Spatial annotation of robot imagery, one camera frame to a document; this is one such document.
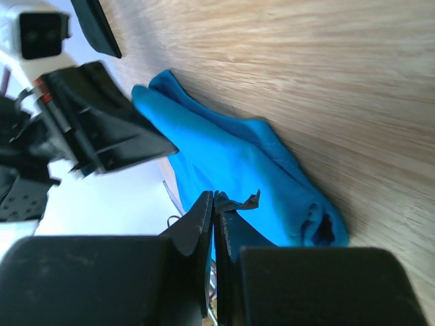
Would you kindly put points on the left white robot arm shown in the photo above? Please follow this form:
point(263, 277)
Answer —
point(27, 149)

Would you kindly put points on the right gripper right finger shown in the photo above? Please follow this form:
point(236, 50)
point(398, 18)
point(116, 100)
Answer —
point(259, 283)

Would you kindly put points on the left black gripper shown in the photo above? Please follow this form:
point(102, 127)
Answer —
point(119, 137)

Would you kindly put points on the blue t shirt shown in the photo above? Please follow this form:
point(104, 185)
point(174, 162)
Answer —
point(240, 157)

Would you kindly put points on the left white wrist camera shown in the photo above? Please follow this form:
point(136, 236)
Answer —
point(32, 35)

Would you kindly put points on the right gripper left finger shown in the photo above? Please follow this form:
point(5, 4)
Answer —
point(112, 280)

